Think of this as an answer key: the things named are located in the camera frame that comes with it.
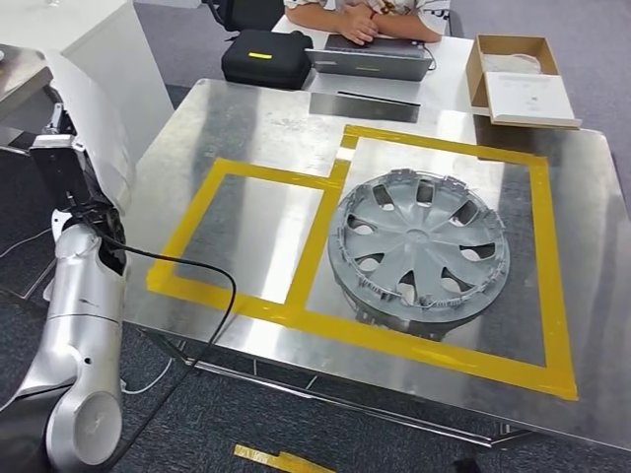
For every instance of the stainless steel workbench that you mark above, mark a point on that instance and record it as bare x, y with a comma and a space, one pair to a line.
246, 117

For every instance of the white cabinet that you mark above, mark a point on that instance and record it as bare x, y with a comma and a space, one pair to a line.
143, 85

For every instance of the black zip case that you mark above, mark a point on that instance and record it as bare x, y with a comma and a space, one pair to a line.
266, 68

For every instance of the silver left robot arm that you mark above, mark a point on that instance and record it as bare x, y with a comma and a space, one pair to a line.
84, 339

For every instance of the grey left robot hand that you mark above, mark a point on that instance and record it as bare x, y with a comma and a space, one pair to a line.
61, 121

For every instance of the brown cardboard box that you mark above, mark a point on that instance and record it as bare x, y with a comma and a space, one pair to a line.
475, 72

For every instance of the white flat box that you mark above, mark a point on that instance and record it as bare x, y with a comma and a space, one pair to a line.
530, 98

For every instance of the white plastic cover part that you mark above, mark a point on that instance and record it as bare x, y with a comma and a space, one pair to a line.
98, 130

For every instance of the black robot foot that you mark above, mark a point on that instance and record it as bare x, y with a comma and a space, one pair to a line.
466, 466

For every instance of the black office chair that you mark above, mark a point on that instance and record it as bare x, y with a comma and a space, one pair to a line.
251, 13

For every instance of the grey laptop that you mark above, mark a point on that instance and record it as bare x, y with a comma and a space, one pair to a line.
370, 65

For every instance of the yellow workbench marking tape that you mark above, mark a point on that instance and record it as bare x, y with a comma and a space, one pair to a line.
547, 274

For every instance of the yellow floor tape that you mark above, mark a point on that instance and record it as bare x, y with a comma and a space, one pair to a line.
276, 460

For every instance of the grey wheel hubcap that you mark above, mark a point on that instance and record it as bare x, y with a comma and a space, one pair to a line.
419, 248

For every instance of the person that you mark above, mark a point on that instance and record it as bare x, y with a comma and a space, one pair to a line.
360, 23

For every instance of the stainless steel table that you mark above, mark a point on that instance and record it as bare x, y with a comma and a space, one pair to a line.
20, 85

